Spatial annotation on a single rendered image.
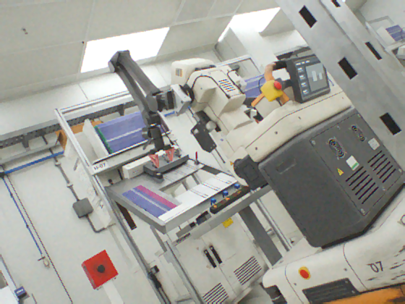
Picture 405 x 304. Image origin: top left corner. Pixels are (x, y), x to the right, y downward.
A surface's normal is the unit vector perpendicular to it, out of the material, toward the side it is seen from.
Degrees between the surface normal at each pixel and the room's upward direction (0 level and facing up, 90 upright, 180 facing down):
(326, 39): 90
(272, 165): 90
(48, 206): 90
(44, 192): 90
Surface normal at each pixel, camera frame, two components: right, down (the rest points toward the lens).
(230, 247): 0.42, -0.44
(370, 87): -0.74, 0.35
